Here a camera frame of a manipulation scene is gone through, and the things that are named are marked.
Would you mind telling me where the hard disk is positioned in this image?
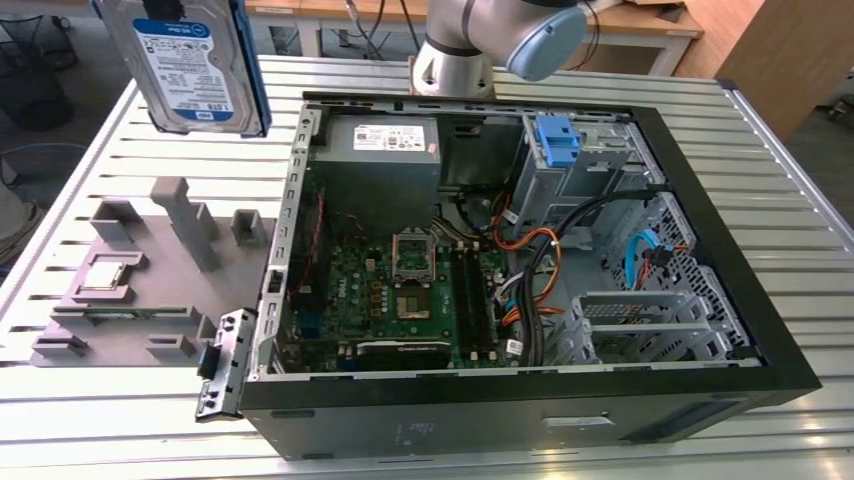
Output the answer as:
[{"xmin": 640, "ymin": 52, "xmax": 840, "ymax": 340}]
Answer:
[{"xmin": 90, "ymin": 0, "xmax": 274, "ymax": 139}]

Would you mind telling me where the blue data wire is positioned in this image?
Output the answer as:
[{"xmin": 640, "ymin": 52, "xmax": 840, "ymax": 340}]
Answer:
[{"xmin": 626, "ymin": 233, "xmax": 656, "ymax": 292}]

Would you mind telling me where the orange disk power wire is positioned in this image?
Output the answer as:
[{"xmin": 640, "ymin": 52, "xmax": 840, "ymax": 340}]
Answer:
[{"xmin": 642, "ymin": 243, "xmax": 690, "ymax": 292}]

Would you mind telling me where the silver disk bay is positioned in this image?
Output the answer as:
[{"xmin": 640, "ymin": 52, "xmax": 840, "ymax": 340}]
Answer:
[{"xmin": 553, "ymin": 292, "xmax": 760, "ymax": 366}]

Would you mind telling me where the grey desk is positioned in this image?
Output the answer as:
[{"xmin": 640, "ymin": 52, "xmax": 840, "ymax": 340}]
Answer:
[{"xmin": 245, "ymin": 0, "xmax": 429, "ymax": 59}]

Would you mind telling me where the black trash bin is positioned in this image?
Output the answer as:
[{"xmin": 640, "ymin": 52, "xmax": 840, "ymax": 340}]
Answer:
[{"xmin": 0, "ymin": 12, "xmax": 77, "ymax": 132}]

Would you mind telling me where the grey power supply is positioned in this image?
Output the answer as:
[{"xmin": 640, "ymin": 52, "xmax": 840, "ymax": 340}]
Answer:
[{"xmin": 311, "ymin": 113, "xmax": 443, "ymax": 229}]

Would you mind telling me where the silver CPU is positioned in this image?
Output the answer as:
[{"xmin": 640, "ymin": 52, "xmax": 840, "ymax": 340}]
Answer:
[{"xmin": 79, "ymin": 262, "xmax": 129, "ymax": 291}]

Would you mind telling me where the black plastic fan shroud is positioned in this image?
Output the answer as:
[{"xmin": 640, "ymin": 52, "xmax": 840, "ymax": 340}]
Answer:
[{"xmin": 438, "ymin": 115, "xmax": 524, "ymax": 190}]

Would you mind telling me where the grey parts rack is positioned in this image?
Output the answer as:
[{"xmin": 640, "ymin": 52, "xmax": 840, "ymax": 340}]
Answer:
[{"xmin": 30, "ymin": 177, "xmax": 281, "ymax": 371}]

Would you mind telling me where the metal socket cover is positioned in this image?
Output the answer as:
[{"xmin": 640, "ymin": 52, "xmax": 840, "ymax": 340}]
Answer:
[{"xmin": 391, "ymin": 229, "xmax": 439, "ymax": 286}]

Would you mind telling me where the green RAM stick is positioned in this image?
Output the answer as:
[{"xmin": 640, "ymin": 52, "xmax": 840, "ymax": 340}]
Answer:
[{"xmin": 83, "ymin": 310, "xmax": 159, "ymax": 321}]

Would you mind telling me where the blue plastic drive latch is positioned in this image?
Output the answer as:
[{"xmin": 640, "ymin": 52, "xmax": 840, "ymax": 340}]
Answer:
[{"xmin": 536, "ymin": 114, "xmax": 581, "ymax": 170}]

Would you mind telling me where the green motherboard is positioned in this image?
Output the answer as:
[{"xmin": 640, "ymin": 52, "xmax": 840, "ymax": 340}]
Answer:
[{"xmin": 279, "ymin": 239, "xmax": 516, "ymax": 374}]

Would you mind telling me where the silver optical drive cage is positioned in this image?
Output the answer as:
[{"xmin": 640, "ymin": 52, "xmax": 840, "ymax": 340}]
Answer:
[{"xmin": 512, "ymin": 113, "xmax": 666, "ymax": 236}]

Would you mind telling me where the CPU socket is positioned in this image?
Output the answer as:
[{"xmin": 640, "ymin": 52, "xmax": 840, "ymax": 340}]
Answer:
[{"xmin": 393, "ymin": 292, "xmax": 435, "ymax": 321}]

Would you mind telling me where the wooden top desk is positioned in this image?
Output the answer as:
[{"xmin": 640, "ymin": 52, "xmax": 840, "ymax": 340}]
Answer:
[{"xmin": 586, "ymin": 0, "xmax": 708, "ymax": 77}]

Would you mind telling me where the black RAM slot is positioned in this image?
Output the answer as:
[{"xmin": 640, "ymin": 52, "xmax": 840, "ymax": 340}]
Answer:
[
  {"xmin": 469, "ymin": 240, "xmax": 495, "ymax": 361},
  {"xmin": 451, "ymin": 240, "xmax": 471, "ymax": 361}
]

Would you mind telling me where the black graphics card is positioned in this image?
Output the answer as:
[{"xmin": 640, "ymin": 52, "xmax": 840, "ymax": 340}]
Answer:
[{"xmin": 337, "ymin": 338, "xmax": 453, "ymax": 371}]

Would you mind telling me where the black PC case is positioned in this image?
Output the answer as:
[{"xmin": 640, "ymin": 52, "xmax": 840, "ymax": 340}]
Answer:
[{"xmin": 237, "ymin": 89, "xmax": 822, "ymax": 461}]

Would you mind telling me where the wooden cabinet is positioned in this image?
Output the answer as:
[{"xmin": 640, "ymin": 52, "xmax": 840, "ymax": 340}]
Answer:
[{"xmin": 673, "ymin": 0, "xmax": 854, "ymax": 144}]

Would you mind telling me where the yellow black wire bundle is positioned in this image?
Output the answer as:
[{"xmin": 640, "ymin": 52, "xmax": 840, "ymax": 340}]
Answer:
[{"xmin": 430, "ymin": 214, "xmax": 495, "ymax": 244}]

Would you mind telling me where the silver slot bracket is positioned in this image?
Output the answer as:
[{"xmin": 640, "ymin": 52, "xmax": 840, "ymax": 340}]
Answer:
[{"xmin": 194, "ymin": 308, "xmax": 261, "ymax": 420}]

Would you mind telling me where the orange red wire bundle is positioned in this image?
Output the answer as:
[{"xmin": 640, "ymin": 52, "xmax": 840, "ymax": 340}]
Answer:
[{"xmin": 491, "ymin": 227, "xmax": 564, "ymax": 254}]

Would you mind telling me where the black cable bundle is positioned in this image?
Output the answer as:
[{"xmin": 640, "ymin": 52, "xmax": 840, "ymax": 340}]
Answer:
[{"xmin": 520, "ymin": 185, "xmax": 673, "ymax": 366}]

